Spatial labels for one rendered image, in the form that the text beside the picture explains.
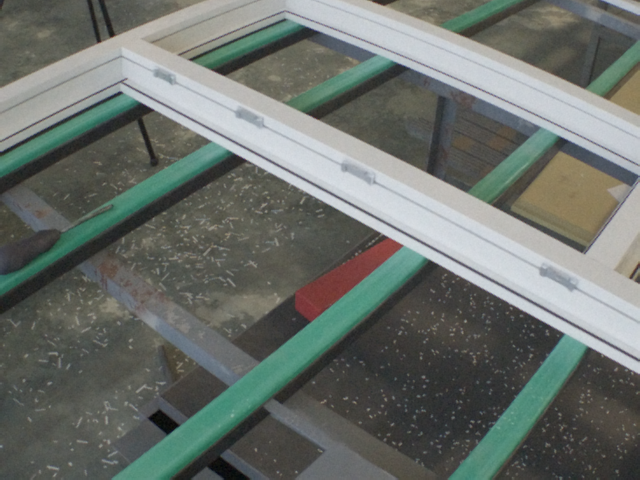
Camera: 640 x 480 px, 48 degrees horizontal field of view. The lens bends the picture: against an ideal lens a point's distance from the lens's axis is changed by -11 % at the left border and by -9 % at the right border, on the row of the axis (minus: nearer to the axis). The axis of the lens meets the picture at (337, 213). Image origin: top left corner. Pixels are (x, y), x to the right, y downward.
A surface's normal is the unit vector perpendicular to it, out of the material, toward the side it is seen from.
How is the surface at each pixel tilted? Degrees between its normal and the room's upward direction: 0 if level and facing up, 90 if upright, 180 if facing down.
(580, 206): 0
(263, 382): 0
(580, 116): 90
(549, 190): 0
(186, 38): 90
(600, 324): 90
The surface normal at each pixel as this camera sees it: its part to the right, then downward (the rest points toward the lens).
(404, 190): -0.62, 0.44
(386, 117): 0.08, -0.79
